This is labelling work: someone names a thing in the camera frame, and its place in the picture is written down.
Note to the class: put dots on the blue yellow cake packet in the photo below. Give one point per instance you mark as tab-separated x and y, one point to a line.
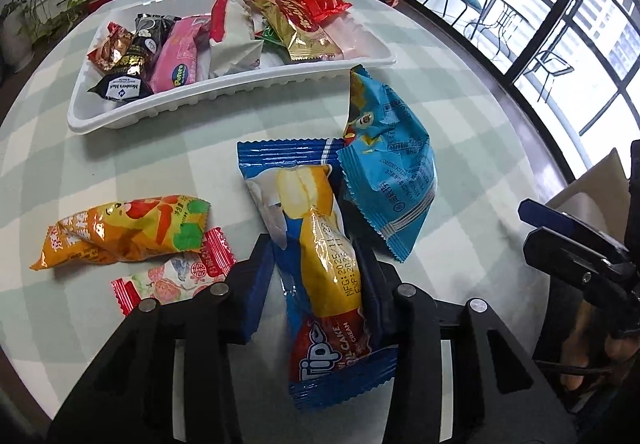
338	349

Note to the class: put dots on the green seed snack packet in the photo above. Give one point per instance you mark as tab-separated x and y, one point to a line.
273	42

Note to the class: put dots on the light blue snack bag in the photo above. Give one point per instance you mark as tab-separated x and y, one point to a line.
388	163

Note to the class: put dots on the white plastic tray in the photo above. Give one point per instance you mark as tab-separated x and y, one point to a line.
89	112

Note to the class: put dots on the dark red small packet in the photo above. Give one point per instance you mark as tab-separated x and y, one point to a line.
111	49

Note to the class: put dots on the black snack packet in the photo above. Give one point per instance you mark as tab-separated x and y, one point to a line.
129	79

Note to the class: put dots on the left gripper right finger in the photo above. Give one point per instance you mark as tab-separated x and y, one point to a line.
378	282

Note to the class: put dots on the pale pink long snack packet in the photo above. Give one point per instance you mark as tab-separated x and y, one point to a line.
354	39

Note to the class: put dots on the person's right hand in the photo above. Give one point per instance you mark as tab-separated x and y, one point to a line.
588	340

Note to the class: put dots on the red white candy packet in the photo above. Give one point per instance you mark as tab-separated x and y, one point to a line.
179	278

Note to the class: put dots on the plant in white pot left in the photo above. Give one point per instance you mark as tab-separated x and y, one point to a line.
16	42

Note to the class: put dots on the gold red bread packet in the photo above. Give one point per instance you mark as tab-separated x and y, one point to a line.
304	38

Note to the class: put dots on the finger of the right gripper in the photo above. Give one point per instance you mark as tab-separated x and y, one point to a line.
570	257
539	215

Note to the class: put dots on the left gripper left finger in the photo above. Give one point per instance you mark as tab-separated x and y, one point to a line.
256	280

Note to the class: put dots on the orange snack packet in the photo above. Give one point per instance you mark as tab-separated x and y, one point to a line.
131	231

